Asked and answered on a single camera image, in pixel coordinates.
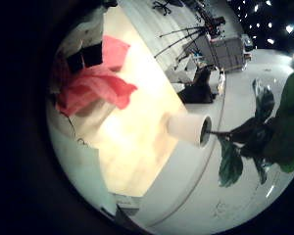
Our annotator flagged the black camera tripod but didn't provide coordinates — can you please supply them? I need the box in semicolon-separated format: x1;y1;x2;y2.
153;16;226;60

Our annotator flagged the white round plant pot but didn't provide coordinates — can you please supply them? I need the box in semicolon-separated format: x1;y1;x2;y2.
166;113;213;149

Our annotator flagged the black office chair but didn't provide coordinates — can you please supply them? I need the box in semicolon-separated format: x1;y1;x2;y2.
152;0;174;17

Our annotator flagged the grey metal cabinet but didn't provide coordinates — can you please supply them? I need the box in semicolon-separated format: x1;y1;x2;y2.
212;36;248;72

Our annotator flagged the green leafy plant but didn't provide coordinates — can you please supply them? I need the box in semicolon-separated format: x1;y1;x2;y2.
210;70;294;189

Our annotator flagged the orange shirt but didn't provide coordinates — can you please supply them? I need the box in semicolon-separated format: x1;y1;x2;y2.
55;34;138;118

